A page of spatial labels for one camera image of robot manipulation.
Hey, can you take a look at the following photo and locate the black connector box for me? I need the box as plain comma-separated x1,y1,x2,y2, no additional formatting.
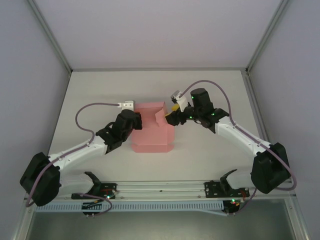
223,199,241,217

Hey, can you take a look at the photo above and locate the aluminium frame crossbar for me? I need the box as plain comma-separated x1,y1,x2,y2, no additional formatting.
71,66,248,73

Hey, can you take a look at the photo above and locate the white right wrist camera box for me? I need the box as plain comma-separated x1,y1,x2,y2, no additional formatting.
170,90,188,113

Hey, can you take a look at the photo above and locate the aluminium side rail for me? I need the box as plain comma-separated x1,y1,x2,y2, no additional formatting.
241,70,285,179

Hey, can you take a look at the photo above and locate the aluminium mounting rail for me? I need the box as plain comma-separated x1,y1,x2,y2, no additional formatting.
24,177,295,201

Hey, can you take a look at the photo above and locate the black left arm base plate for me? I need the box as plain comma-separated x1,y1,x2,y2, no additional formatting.
71,183,118,200

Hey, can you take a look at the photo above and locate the aluminium frame post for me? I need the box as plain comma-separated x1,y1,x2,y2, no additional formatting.
26,0,74,74
245,0,292,74

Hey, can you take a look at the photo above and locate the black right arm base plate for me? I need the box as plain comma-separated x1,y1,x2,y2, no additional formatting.
204,181,250,199

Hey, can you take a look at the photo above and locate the grey slotted cable duct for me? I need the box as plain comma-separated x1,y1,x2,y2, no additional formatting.
33,201,225,214

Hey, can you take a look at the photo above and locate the pink paper box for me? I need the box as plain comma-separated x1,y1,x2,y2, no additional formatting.
130,101,176,154

